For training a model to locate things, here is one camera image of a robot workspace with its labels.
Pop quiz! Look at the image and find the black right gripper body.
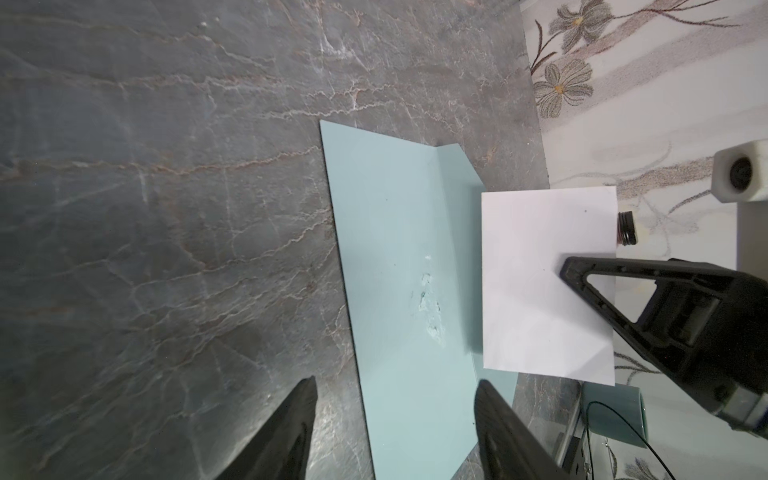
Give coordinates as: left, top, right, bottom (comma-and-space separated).
635, 259, 767, 437

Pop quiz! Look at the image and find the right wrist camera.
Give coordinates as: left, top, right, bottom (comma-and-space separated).
711, 139, 768, 279

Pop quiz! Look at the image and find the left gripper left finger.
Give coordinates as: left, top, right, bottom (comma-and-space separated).
217, 376, 318, 480

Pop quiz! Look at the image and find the amber bottle black cap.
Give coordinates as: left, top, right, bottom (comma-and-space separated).
617, 211, 638, 246

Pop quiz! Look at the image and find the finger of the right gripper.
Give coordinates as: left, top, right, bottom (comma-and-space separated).
560, 256, 738, 384

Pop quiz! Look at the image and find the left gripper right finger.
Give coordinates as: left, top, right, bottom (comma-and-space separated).
474, 379, 569, 480

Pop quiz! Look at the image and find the teal ceramic mug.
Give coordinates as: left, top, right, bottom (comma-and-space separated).
581, 382, 648, 447

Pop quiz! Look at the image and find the white floral letter paper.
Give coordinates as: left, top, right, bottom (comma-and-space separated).
481, 186, 618, 385

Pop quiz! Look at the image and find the light green envelope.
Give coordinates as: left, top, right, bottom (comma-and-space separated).
320, 121, 518, 479

